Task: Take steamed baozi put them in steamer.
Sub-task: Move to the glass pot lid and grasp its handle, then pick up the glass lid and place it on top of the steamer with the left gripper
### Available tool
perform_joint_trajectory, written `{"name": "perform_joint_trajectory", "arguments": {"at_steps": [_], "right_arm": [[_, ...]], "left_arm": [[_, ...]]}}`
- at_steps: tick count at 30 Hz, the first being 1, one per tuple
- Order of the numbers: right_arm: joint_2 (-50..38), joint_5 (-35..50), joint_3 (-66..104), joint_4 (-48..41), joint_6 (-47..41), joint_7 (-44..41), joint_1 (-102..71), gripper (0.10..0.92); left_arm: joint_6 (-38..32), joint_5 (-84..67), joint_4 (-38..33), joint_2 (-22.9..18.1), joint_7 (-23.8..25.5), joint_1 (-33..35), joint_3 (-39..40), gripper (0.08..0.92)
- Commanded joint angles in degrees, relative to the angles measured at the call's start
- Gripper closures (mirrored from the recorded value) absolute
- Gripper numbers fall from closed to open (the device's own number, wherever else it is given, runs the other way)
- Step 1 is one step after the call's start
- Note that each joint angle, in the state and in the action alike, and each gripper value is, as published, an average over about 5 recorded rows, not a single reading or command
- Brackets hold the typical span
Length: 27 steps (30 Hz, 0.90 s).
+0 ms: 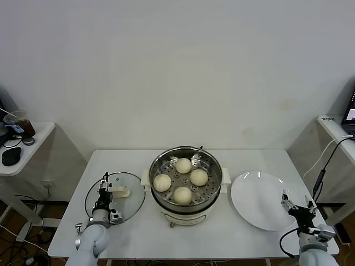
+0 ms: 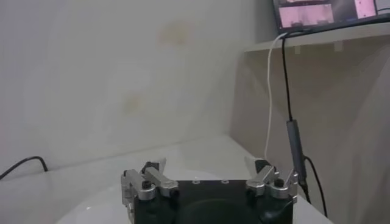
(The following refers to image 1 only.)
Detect white desk with side panel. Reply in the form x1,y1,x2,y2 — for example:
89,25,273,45
287,115,355,206

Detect black looped cable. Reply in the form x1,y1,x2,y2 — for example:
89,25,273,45
2,135,24,149

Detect black floor power strip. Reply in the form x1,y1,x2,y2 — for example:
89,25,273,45
334,223,352,246

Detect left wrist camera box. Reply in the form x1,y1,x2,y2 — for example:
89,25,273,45
108,210,124,224

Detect white charging cable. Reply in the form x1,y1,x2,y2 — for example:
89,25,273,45
303,134,354,181

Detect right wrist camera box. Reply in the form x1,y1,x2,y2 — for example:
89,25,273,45
306,226,336,243

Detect cream electric cooker pot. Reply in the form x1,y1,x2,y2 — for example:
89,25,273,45
141,167,232,229

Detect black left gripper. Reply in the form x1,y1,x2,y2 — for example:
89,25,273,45
95,171,113,211

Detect black cable with adapter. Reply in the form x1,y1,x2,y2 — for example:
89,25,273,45
312,136,354,202

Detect open laptop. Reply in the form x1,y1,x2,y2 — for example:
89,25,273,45
341,88,355,133

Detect black computer mouse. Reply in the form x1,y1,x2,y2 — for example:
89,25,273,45
1,147,22,166

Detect white steamed baozi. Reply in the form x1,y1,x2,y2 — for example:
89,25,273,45
175,157,192,175
153,173,172,192
190,168,209,186
173,186,193,205

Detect stainless steel steamer basket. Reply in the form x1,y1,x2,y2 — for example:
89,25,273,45
149,146,223,212

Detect white round plate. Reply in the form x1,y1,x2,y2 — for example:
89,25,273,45
230,170,301,231

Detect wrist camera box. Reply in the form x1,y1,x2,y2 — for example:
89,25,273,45
306,226,336,243
108,210,124,224

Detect plastic cup of iced coffee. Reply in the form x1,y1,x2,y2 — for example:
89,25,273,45
3,109,36,137

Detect white side table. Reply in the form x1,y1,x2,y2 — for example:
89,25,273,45
0,120,56,242

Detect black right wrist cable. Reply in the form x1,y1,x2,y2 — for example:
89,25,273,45
279,227,302,258

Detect glass lid with cream handle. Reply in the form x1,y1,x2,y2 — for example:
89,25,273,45
84,171,147,226

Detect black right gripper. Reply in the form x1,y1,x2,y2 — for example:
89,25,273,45
280,190,317,229

